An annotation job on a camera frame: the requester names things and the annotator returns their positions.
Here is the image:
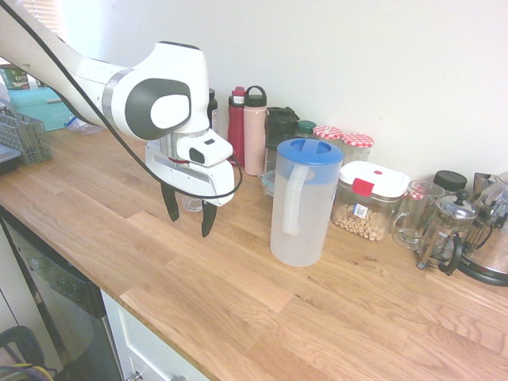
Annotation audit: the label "clear plastic bag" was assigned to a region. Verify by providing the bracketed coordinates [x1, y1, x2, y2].
[64, 116, 105, 137]

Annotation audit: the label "black dish tray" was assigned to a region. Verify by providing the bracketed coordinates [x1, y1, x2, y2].
[0, 144, 21, 176]

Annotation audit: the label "steel black dishwasher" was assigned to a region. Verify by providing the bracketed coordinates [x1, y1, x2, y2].
[0, 209, 121, 381]

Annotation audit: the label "glass jar black lid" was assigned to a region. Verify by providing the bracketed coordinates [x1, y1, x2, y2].
[432, 169, 469, 198]

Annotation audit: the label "cereal container white lid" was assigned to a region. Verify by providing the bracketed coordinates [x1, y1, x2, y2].
[329, 160, 411, 243]

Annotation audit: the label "glass french press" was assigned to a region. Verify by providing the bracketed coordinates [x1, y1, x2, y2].
[415, 189, 494, 277]

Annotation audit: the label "window blinds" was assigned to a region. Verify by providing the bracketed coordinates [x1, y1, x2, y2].
[37, 0, 67, 41]

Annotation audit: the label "clear drinking glass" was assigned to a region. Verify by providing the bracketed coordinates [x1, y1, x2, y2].
[181, 193, 205, 214]

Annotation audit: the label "steel electric kettle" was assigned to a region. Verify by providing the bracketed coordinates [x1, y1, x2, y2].
[456, 171, 508, 287]

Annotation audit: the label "translucent pitcher blue lid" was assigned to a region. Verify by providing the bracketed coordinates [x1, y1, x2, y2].
[269, 137, 344, 268]

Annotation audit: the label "black shaker bottle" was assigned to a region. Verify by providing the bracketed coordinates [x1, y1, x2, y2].
[264, 106, 301, 140]

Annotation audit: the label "pink water bottle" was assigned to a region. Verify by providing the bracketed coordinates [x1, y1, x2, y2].
[242, 84, 268, 177]

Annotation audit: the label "glass jar green lid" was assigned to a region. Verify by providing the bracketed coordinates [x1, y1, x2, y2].
[294, 119, 318, 140]

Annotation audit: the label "green oats canister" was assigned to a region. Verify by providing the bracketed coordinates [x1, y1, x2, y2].
[0, 67, 31, 92]

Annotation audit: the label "small jar red checkered lid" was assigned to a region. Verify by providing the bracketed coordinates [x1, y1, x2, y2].
[408, 189, 429, 208]

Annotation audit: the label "clear container black lid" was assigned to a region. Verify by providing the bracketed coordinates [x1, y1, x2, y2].
[264, 134, 297, 176]

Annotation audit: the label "clear glass mug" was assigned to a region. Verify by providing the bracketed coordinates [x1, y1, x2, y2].
[391, 179, 447, 251]

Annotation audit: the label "white cabinet drawer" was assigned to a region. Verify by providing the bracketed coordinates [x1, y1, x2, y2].
[100, 289, 208, 381]

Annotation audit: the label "coiled floor cables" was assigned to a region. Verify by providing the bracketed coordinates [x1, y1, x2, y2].
[0, 325, 57, 381]

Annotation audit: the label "teal cardboard box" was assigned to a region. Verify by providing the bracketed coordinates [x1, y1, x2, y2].
[7, 86, 77, 133]

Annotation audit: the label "dark red water bottle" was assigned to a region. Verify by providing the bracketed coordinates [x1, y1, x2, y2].
[226, 85, 248, 168]

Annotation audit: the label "glass container blue lid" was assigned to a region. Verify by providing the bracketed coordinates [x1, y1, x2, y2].
[260, 169, 277, 198]

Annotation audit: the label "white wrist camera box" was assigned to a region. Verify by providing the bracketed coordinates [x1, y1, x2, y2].
[175, 134, 234, 167]

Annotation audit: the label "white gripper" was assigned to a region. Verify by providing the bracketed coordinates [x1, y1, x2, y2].
[144, 140, 236, 239]

